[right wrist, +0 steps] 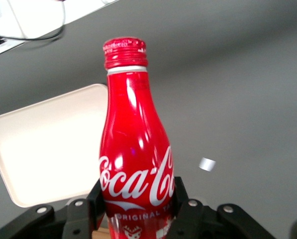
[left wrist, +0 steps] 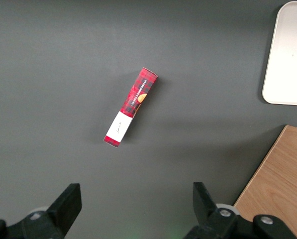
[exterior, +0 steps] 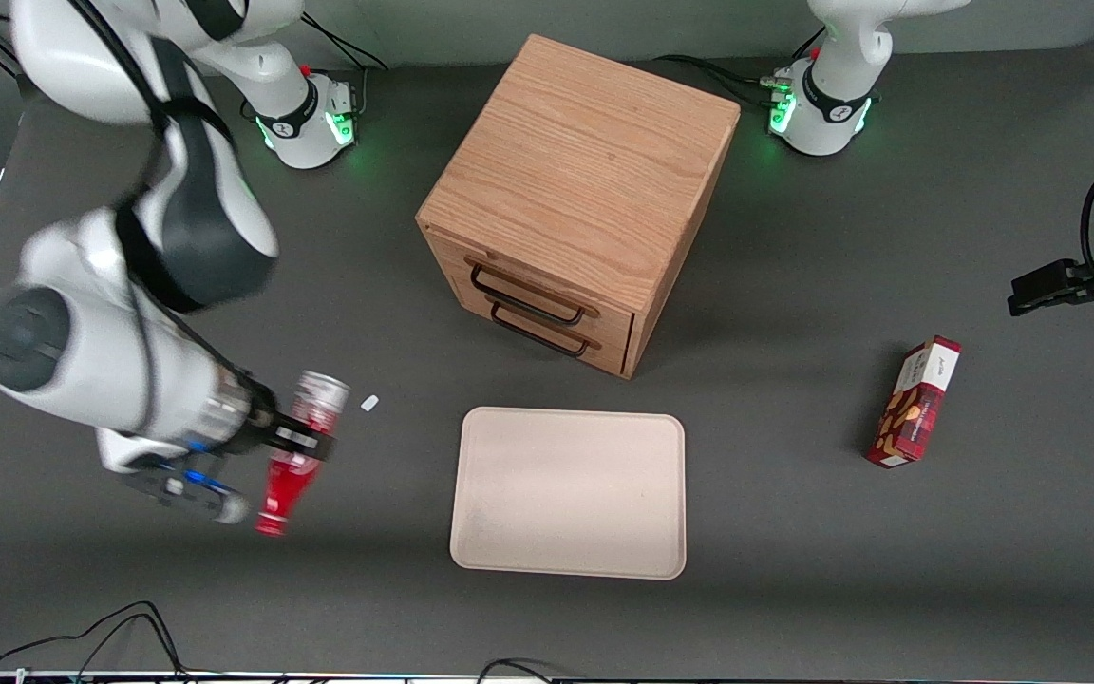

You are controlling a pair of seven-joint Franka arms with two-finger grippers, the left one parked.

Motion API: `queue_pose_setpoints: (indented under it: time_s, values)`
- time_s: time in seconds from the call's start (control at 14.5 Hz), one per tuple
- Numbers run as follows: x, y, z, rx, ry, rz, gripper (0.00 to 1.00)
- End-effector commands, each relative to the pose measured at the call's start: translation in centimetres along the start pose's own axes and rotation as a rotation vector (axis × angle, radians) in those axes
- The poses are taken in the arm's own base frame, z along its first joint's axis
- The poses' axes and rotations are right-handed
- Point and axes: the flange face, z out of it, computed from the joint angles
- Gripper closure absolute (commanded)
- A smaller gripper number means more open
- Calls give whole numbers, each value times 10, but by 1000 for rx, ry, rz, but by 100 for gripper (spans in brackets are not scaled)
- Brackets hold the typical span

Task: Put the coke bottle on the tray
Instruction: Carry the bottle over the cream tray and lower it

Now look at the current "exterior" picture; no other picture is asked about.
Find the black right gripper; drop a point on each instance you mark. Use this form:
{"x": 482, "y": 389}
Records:
{"x": 263, "y": 433}

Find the red coke bottle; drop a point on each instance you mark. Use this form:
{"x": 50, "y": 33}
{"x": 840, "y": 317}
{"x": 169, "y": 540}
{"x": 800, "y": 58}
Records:
{"x": 286, "y": 489}

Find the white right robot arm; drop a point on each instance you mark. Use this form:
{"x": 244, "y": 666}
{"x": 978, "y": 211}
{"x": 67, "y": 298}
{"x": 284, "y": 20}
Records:
{"x": 82, "y": 380}

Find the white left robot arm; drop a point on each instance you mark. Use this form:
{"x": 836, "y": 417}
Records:
{"x": 841, "y": 57}

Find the beige plastic tray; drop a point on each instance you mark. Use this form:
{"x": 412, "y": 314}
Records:
{"x": 568, "y": 494}

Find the small white scrap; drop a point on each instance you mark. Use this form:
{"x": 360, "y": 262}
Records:
{"x": 369, "y": 403}

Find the red cookie box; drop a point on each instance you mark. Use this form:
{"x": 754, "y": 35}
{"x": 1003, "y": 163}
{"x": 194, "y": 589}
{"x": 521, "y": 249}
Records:
{"x": 917, "y": 404}

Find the wooden drawer cabinet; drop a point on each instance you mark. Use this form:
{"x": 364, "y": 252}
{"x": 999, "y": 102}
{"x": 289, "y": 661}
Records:
{"x": 585, "y": 171}

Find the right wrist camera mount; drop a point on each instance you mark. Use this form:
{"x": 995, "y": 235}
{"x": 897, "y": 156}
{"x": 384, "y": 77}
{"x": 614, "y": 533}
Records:
{"x": 177, "y": 484}

